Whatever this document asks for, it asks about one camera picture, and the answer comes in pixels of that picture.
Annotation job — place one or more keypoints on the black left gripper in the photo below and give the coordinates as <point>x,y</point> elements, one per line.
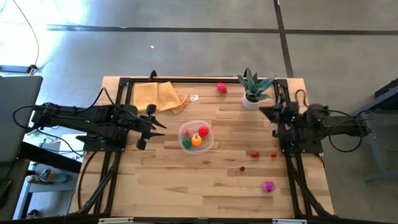
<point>145,127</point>

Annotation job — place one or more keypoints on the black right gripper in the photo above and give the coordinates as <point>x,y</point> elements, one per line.
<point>290,115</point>

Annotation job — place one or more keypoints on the green toy pepper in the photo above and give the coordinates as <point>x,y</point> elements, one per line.
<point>186,143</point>

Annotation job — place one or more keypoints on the orange toy fruit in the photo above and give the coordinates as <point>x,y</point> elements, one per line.
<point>196,140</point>

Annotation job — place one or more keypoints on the red toy strawberry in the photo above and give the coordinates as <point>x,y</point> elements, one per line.
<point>254,154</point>

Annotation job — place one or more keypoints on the red toy tomato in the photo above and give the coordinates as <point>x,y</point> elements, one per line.
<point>203,131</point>

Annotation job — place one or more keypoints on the clear plastic tupperware container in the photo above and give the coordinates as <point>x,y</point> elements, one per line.
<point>206,147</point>

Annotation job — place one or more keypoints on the red toy cherry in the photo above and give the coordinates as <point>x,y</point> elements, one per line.
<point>242,169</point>

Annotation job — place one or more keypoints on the purple toy onion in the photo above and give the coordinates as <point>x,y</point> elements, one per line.
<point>268,186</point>

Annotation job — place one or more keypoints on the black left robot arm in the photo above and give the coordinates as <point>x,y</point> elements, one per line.
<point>77,118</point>

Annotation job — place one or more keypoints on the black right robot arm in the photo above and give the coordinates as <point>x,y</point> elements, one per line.
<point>342,126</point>

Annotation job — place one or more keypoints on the green plant in white pot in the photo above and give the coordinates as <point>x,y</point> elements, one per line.
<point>250,102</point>

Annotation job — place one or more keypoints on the yellow folded cloth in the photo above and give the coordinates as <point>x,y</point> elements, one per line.
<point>144,93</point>
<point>169,95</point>

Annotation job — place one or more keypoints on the small red toy berry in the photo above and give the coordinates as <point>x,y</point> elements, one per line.
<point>273,154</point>

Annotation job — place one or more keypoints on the small white tag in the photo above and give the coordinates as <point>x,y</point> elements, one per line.
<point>194,97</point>

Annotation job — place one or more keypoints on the blue-grey metal table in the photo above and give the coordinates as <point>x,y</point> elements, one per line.
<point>385,101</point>

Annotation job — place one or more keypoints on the grey cabinet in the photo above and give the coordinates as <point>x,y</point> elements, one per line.
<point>15,93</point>

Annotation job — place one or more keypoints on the black floor box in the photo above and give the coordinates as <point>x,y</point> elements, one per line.
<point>15,69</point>

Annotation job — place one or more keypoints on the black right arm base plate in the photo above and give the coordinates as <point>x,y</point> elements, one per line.
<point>314,147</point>

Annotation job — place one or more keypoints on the black aluminium table frame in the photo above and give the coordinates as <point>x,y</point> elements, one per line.
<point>202,80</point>

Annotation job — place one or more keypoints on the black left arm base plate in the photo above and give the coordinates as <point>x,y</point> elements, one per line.
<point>90,145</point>

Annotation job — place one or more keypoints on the white bracket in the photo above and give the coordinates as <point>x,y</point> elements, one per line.
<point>115,220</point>
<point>289,221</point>

